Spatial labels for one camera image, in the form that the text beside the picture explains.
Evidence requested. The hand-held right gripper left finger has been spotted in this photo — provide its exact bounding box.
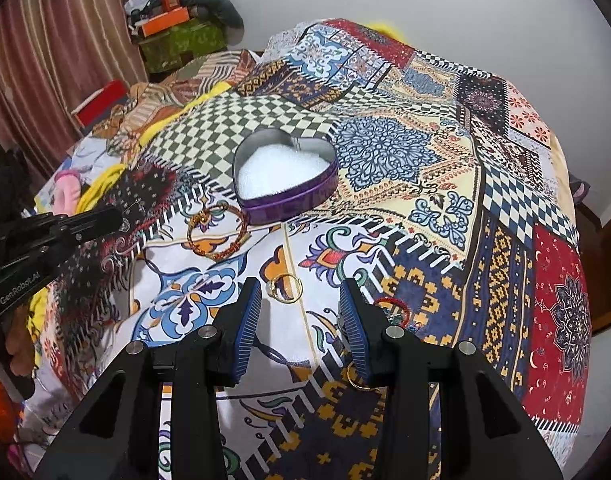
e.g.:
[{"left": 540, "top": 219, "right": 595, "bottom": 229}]
[{"left": 32, "top": 277, "right": 262, "bottom": 480}]

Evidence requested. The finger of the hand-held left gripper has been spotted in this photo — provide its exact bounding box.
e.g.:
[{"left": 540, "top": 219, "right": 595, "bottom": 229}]
[{"left": 60, "top": 205, "right": 124, "bottom": 251}]

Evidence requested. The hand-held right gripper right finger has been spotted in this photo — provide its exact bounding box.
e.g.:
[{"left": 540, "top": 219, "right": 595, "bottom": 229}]
[{"left": 338, "top": 277, "right": 566, "bottom": 480}]

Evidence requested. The gold ring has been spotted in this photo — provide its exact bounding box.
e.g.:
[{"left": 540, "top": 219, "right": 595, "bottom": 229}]
[
  {"left": 346, "top": 360, "right": 381, "bottom": 392},
  {"left": 265, "top": 276, "right": 302, "bottom": 303}
]

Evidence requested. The red cord bracelet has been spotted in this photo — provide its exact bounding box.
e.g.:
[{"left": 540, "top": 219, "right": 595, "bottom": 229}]
[{"left": 373, "top": 297, "right": 411, "bottom": 328}]

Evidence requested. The purple heart-shaped tin box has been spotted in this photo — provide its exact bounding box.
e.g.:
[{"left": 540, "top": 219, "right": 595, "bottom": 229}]
[{"left": 231, "top": 128, "right": 339, "bottom": 226}]

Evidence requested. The yellow cloth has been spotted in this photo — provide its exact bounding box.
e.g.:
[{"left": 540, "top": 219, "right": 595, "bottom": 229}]
[{"left": 78, "top": 80, "right": 231, "bottom": 213}]

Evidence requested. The pink cloth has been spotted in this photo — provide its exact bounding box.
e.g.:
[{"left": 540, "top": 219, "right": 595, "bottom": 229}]
[{"left": 52, "top": 170, "right": 84, "bottom": 216}]

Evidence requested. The red cloth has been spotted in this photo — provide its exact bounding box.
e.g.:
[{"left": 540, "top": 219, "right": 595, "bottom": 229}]
[{"left": 72, "top": 80, "right": 131, "bottom": 128}]

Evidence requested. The striped brown curtain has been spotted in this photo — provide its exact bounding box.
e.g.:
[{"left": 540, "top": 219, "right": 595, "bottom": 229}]
[{"left": 0, "top": 0, "right": 148, "bottom": 181}]

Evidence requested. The patchwork printed blanket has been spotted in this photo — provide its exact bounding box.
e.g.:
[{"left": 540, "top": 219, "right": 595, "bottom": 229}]
[{"left": 32, "top": 19, "right": 593, "bottom": 480}]

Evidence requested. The striped brown bedsheet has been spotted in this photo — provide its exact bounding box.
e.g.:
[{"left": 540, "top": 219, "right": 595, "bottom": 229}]
[{"left": 105, "top": 50, "right": 261, "bottom": 141}]

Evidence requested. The green patterned cabinet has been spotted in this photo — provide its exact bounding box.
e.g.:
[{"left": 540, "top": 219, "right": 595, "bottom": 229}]
[{"left": 138, "top": 20, "right": 228, "bottom": 75}]

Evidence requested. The orange box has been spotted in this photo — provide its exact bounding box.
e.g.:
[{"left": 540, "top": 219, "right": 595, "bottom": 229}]
[{"left": 135, "top": 7, "right": 191, "bottom": 38}]

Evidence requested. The white lace cloth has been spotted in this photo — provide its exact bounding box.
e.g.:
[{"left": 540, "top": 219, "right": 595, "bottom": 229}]
[{"left": 262, "top": 27, "right": 306, "bottom": 57}]

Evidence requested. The dark bag on floor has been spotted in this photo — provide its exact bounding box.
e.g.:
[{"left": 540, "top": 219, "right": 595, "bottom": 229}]
[{"left": 568, "top": 172, "right": 591, "bottom": 206}]

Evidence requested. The yellow padded ring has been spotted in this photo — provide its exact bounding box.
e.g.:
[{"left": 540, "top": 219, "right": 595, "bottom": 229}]
[{"left": 365, "top": 20, "right": 411, "bottom": 41}]

